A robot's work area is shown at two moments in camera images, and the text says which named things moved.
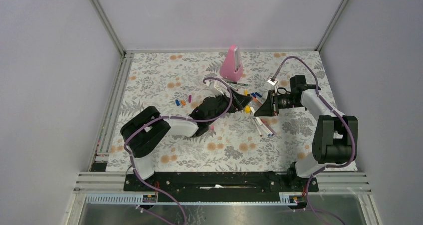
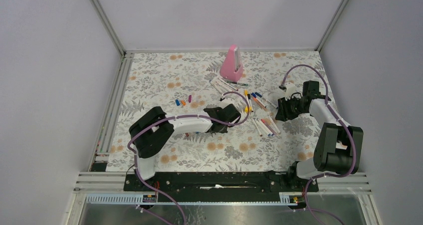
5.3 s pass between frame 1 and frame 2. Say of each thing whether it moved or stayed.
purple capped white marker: stayed
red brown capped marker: stayed
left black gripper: moved
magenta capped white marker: stayed
